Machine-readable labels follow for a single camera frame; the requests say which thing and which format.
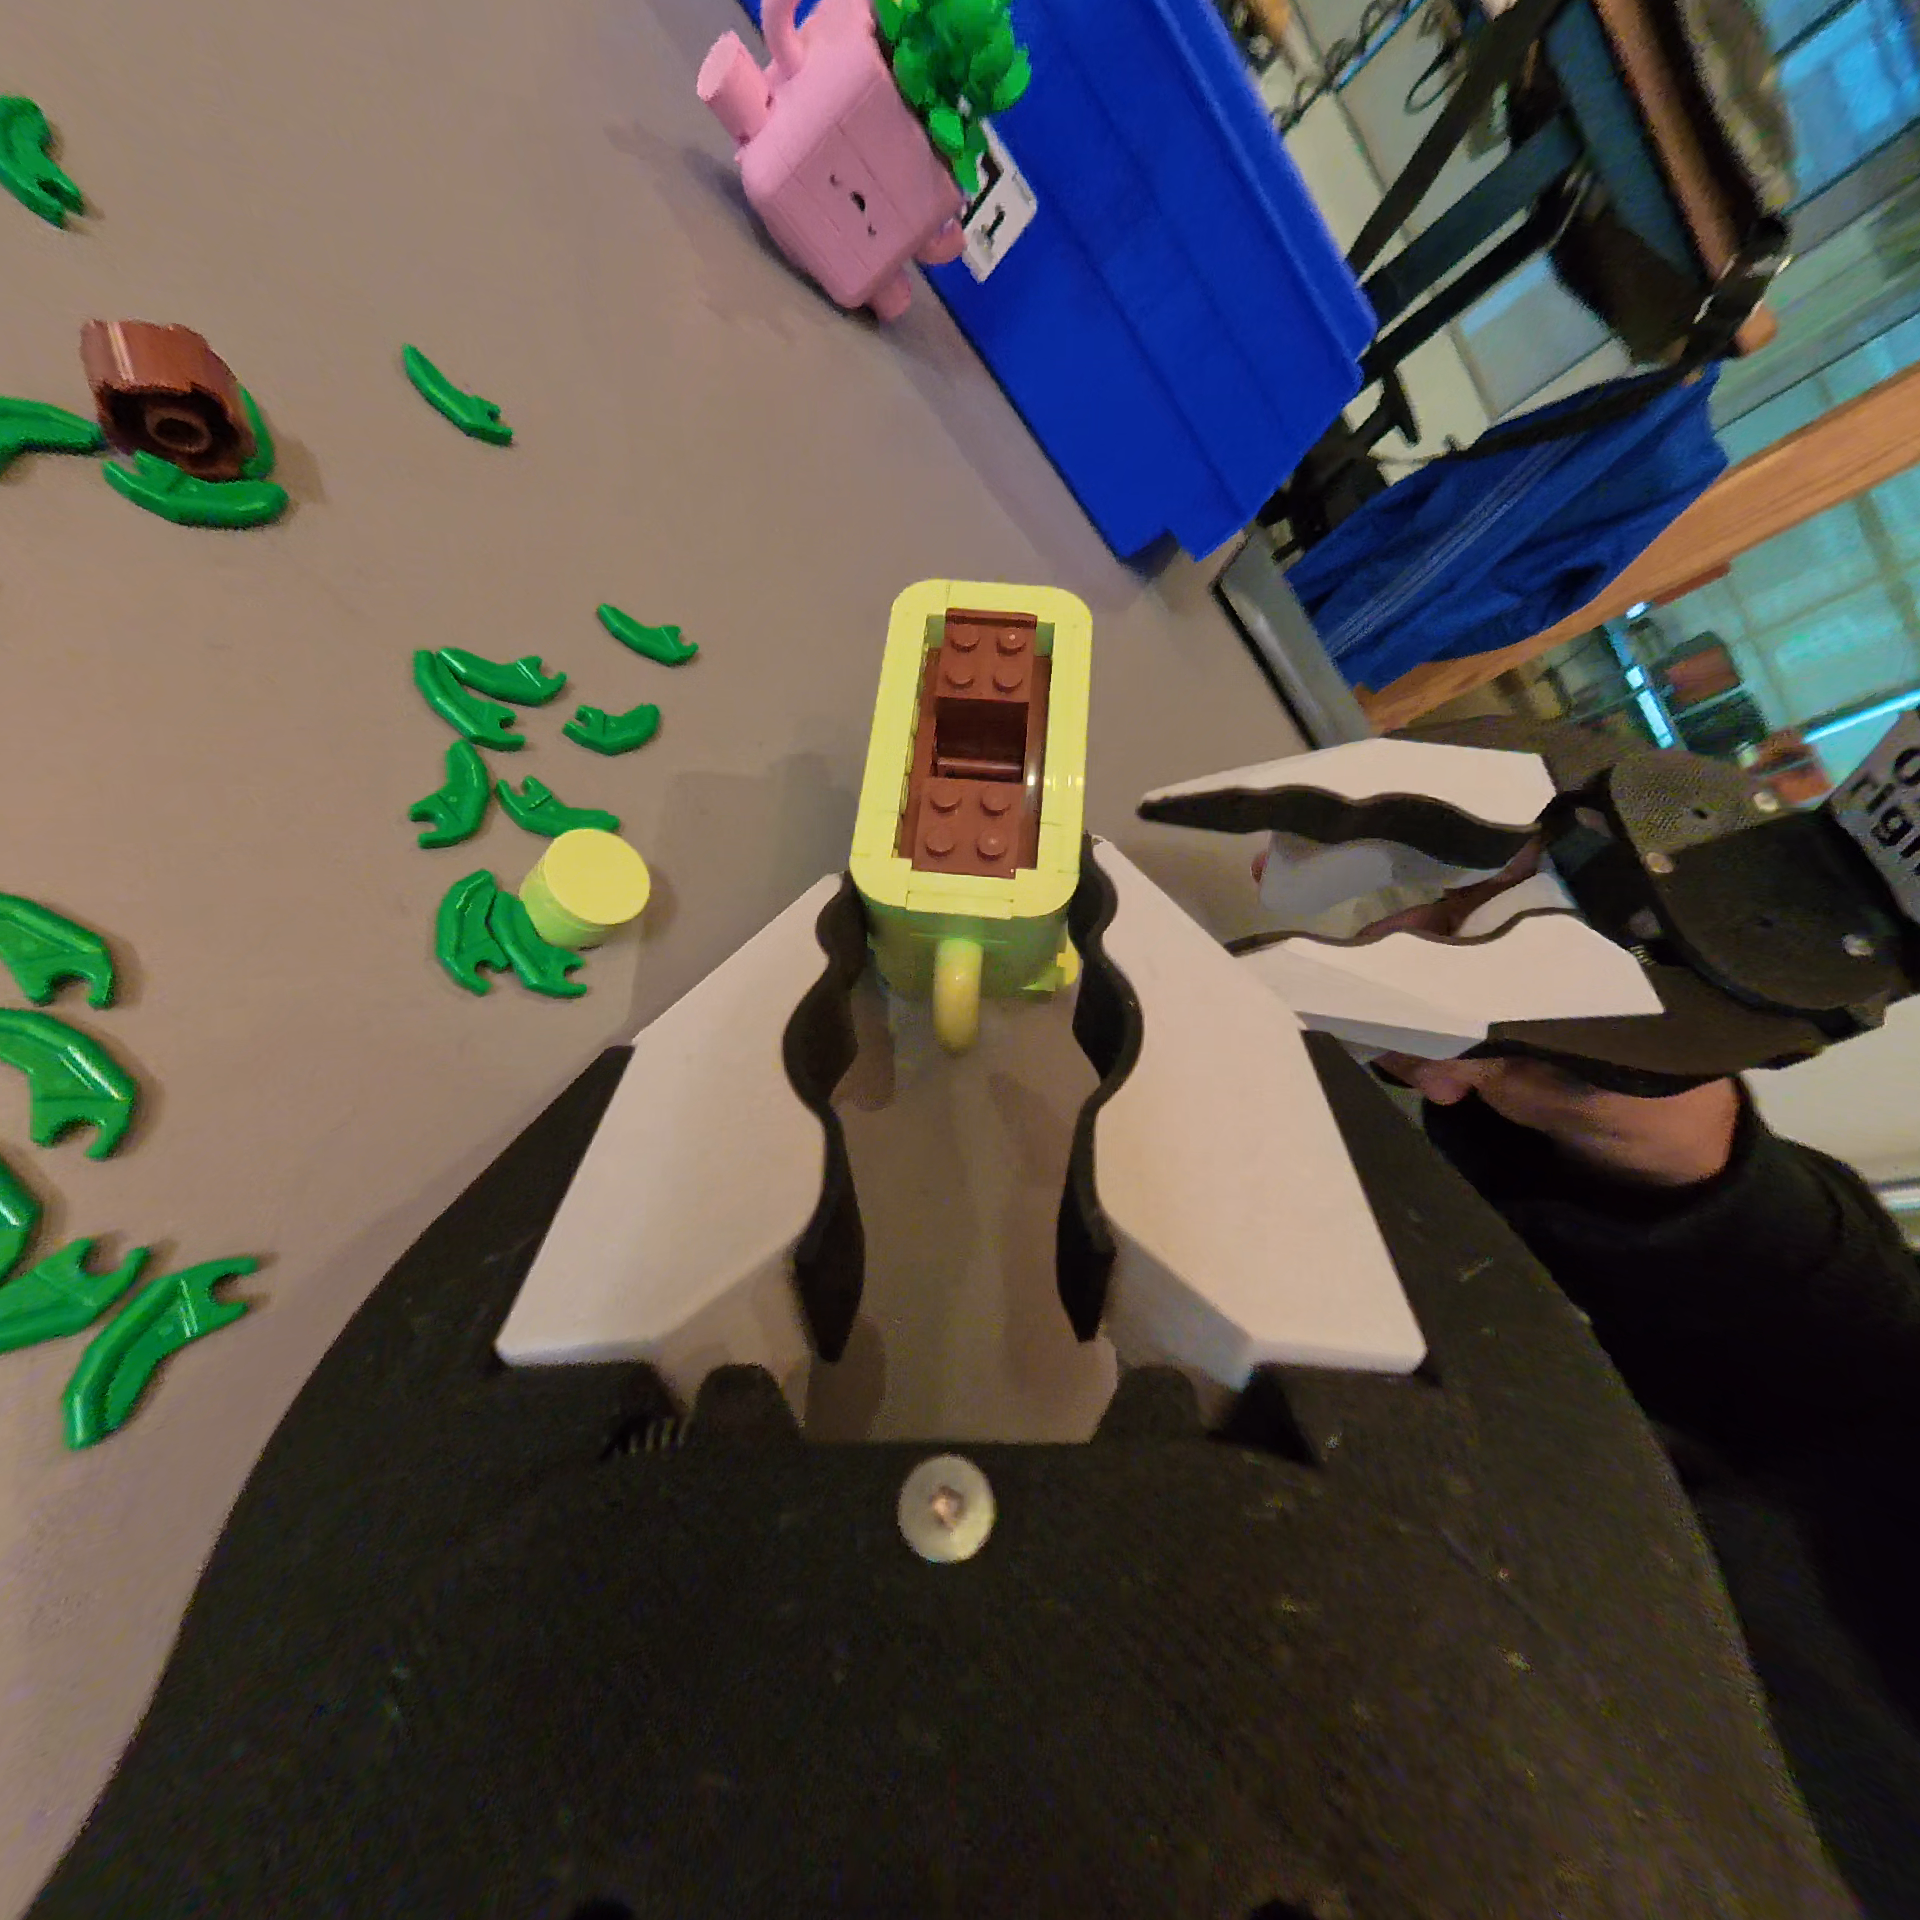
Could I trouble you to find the blue plastic bin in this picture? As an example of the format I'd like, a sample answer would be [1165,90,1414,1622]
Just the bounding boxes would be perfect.
[737,0,1379,569]

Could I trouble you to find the pink toy brick plant pot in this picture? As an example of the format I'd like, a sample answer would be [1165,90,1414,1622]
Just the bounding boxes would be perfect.
[694,0,1034,321]

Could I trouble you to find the lime round toy brick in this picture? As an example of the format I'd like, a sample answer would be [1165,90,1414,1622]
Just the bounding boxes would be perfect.
[518,829,654,950]

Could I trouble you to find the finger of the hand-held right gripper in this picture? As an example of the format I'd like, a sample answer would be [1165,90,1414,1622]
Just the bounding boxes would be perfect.
[1137,738,1561,934]
[1222,873,1666,1058]

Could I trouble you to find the blue cloth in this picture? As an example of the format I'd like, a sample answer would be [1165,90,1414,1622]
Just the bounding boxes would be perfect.
[1287,367,1729,692]

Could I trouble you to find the brown toy brick piece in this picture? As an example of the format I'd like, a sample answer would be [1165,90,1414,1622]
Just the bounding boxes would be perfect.
[78,317,250,482]

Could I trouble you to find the scattered green toy leaves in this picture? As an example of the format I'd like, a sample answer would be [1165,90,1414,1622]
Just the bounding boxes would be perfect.
[0,93,699,1454]

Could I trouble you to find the white label tag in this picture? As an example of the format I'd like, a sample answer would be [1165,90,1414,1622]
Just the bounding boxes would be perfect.
[951,123,1041,283]

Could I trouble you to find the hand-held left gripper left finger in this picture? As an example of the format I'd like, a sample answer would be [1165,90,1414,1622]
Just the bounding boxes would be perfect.
[497,871,875,1426]

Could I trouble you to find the person's right hand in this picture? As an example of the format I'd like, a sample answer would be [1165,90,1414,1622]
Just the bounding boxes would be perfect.
[1372,1050,1749,1186]

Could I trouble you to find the lime green toy brick pot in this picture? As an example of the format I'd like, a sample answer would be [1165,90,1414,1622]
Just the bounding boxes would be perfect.
[849,577,1095,1051]

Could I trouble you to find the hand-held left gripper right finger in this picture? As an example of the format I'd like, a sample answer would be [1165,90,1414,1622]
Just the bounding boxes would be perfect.
[1057,836,1430,1396]

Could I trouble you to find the long wooden table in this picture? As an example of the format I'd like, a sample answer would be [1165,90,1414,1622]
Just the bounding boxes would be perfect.
[1358,367,1920,737]

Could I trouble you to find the wooden table with black legs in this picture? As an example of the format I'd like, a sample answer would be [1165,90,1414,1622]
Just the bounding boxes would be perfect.
[1259,0,1794,518]

